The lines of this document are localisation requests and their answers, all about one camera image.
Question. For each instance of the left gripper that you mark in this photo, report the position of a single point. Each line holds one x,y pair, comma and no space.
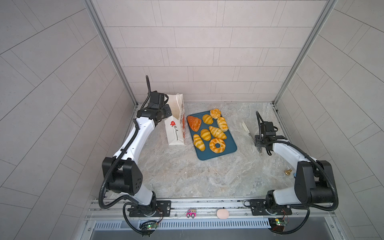
167,113

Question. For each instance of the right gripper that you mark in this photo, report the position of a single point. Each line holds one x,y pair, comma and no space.
257,138

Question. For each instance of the white slotted tongs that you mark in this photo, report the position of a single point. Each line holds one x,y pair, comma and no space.
252,138

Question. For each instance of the white paper gift bag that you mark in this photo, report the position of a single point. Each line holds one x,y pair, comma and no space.
175,124

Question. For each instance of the ring donut bread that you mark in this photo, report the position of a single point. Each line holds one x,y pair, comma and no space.
217,145

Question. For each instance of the striped long bread front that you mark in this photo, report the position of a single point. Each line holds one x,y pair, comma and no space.
198,143

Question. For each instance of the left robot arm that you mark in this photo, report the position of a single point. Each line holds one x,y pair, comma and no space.
122,177

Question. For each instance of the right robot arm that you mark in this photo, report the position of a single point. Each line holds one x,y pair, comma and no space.
314,181

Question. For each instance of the red-brown triangular bread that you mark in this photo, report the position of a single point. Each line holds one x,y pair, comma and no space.
194,123

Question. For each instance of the striped bread right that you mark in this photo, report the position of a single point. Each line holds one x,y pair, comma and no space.
222,123

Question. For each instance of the croissant bread centre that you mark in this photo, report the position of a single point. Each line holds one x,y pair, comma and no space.
217,133

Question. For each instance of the round flower bread top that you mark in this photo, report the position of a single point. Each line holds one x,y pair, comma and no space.
215,113

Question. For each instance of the small brass bell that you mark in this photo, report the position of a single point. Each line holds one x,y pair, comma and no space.
288,172

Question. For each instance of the small striped bun upper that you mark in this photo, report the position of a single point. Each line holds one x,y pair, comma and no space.
207,119

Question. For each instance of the small striped bun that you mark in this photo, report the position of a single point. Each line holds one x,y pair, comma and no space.
206,135
207,119

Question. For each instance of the teal tray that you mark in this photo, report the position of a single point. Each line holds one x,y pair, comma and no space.
231,146

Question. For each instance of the small striped bun middle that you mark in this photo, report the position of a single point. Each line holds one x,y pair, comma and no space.
206,135

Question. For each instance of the pink oval eraser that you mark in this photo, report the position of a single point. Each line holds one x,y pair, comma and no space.
223,214

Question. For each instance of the right circuit board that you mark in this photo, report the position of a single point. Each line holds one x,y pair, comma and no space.
278,225

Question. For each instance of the circuit board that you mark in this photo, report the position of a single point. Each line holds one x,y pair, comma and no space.
278,225
149,226

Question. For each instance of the pink toy car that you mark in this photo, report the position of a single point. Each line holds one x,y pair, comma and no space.
191,213

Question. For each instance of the left circuit board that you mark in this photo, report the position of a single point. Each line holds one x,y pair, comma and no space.
149,226

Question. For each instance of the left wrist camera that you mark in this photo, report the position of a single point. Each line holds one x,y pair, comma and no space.
157,98

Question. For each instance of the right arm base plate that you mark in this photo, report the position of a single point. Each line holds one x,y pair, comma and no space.
260,208

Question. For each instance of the aluminium rail frame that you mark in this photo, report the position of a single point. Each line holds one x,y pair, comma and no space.
117,217

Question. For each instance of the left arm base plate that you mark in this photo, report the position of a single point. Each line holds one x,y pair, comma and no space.
159,209

